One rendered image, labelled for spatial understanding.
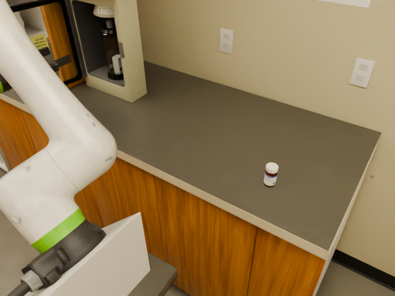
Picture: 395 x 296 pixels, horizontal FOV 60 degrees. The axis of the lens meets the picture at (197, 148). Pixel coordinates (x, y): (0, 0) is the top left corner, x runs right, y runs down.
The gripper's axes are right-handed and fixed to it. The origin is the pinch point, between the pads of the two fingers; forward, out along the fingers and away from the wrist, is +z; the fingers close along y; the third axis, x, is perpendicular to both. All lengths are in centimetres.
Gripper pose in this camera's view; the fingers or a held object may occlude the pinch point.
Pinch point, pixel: (56, 54)
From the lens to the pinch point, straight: 151.9
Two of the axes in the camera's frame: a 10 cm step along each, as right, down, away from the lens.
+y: -8.1, -3.6, 4.6
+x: 0.2, 7.7, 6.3
